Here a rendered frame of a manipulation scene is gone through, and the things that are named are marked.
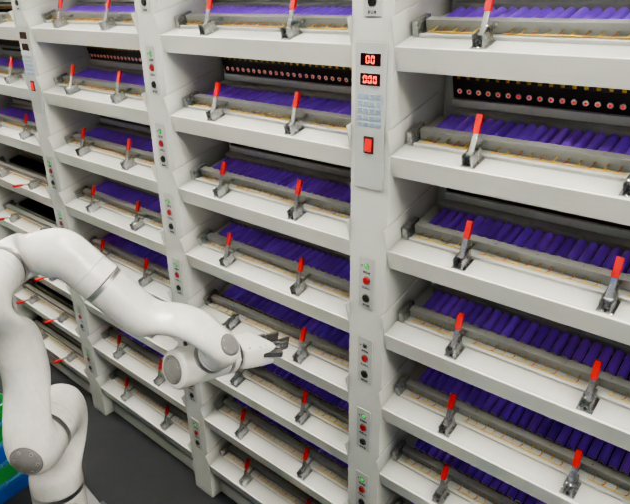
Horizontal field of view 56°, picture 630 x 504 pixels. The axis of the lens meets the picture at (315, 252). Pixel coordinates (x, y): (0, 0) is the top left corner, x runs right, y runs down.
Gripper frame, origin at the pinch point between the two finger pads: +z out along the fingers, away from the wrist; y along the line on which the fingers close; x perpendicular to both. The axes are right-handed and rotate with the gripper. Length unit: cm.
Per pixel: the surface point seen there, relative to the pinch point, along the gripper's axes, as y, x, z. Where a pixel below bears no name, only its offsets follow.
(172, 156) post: -43, 39, -4
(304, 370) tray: 3.3, -8.6, 8.6
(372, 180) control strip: 24, 44, -6
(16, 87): -132, 50, -7
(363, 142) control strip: 22, 51, -8
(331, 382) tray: 12.3, -8.3, 8.6
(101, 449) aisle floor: -96, -84, 16
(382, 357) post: 27.3, 5.0, 5.0
